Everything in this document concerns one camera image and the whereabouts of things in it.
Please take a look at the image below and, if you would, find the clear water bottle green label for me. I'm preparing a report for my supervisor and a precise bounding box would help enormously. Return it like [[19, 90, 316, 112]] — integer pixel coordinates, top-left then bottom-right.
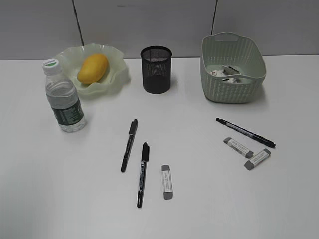
[[42, 58, 86, 132]]

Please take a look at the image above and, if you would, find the pale green plastic basket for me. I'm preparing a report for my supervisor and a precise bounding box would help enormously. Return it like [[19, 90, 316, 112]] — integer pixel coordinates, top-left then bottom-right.
[[200, 32, 266, 103]]

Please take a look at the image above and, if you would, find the black marker pen blue label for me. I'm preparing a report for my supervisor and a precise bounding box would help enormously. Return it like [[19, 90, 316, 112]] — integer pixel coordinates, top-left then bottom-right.
[[137, 142, 150, 208]]

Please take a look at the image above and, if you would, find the grey white eraser lower right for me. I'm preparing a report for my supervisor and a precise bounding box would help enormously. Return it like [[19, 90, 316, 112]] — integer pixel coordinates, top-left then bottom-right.
[[244, 149, 271, 171]]

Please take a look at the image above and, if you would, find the grey white eraser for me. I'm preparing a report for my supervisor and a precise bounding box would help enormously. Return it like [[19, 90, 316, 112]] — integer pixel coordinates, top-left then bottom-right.
[[244, 149, 271, 171], [223, 137, 254, 159], [161, 165, 173, 200]]

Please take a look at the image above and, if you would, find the pale green wavy glass plate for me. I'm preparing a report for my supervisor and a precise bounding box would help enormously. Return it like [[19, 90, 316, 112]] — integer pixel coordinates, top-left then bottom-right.
[[54, 43, 130, 96]]

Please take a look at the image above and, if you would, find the yellow mango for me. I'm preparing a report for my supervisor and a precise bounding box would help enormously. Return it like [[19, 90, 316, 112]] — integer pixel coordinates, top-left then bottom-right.
[[77, 53, 109, 84]]

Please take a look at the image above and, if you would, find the grey white eraser centre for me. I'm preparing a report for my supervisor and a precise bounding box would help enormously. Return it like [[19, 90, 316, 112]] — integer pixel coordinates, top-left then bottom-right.
[[161, 165, 173, 200]]

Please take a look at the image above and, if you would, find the thin black pen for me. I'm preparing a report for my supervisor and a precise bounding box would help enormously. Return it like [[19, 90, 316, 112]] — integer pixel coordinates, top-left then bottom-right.
[[215, 118, 276, 148]]

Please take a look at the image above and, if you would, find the black marker pen left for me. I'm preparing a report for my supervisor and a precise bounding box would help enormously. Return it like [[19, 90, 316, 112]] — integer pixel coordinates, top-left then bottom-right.
[[121, 119, 138, 173]]

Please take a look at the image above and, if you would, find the white waste paper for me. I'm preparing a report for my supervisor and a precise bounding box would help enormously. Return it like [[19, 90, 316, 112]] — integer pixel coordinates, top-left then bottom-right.
[[210, 65, 246, 83]]

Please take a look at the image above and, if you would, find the black mesh pen holder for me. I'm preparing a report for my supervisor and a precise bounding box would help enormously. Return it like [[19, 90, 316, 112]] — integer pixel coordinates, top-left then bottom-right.
[[140, 46, 172, 94]]

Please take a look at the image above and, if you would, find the grey white eraser upper right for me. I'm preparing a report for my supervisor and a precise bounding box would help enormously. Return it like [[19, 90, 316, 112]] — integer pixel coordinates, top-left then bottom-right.
[[223, 137, 254, 159]]

